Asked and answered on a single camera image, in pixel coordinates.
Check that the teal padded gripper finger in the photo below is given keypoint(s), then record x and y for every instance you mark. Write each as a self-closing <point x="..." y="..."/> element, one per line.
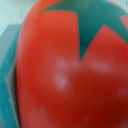
<point x="8" y="97"/>

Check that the red toy bell pepper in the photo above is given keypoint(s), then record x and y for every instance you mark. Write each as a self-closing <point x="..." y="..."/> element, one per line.
<point x="72" y="65"/>

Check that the white striped placemat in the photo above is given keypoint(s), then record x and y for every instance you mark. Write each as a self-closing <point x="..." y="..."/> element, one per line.
<point x="13" y="12"/>

